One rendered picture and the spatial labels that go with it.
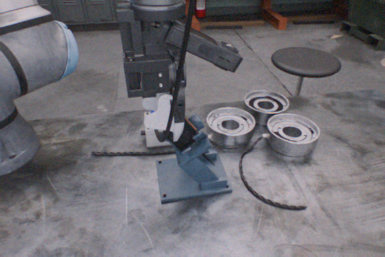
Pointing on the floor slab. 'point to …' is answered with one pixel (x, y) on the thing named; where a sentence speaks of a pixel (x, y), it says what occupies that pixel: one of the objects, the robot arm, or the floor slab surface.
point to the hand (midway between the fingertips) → (177, 127)
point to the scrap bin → (366, 6)
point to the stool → (305, 64)
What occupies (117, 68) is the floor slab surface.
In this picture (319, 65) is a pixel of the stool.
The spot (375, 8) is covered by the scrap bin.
